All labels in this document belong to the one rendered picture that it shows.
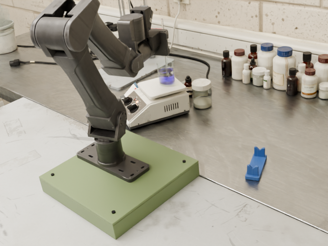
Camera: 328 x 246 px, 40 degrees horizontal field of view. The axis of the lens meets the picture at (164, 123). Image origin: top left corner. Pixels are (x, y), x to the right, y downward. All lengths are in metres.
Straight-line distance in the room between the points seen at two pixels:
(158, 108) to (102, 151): 0.32
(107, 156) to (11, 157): 0.36
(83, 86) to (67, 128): 0.47
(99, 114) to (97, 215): 0.23
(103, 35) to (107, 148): 0.26
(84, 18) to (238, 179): 0.52
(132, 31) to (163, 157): 0.31
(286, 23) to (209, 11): 0.33
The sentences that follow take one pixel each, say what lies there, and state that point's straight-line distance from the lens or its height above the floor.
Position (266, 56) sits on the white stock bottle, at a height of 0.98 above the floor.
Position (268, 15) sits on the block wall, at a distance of 1.66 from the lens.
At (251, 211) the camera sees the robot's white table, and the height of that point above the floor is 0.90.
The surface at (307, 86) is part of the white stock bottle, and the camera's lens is 1.44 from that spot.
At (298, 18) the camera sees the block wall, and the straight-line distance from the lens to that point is 1.60.
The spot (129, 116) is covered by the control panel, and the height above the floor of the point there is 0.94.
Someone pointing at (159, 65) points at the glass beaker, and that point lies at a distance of 1.38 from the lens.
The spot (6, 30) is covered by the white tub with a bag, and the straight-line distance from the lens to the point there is 2.18.
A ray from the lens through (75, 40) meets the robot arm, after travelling 0.87.
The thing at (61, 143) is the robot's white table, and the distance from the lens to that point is 1.34.
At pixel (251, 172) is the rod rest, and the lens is 1.09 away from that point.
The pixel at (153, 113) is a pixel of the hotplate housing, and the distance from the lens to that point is 1.33.
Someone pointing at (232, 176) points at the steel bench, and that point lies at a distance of 1.10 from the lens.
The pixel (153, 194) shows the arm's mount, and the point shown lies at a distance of 1.00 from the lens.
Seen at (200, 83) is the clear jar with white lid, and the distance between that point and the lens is 1.38.
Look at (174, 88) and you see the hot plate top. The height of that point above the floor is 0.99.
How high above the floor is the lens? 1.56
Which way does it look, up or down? 29 degrees down
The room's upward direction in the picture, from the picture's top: 7 degrees counter-clockwise
